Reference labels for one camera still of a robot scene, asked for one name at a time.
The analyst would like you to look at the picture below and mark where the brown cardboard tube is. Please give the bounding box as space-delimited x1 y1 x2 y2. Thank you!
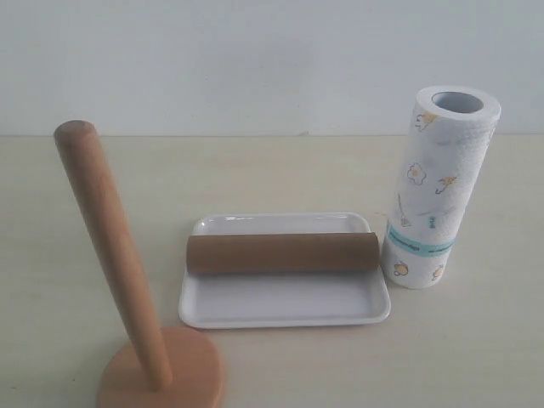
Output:
186 232 380 275

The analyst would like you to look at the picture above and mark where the printed paper towel roll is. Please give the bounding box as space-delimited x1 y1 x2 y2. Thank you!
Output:
381 86 502 289

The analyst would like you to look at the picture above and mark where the wooden paper towel holder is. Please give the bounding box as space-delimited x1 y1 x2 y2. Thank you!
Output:
54 120 224 407

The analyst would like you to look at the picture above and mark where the white plastic tray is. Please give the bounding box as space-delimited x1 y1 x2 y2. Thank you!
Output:
178 212 391 329

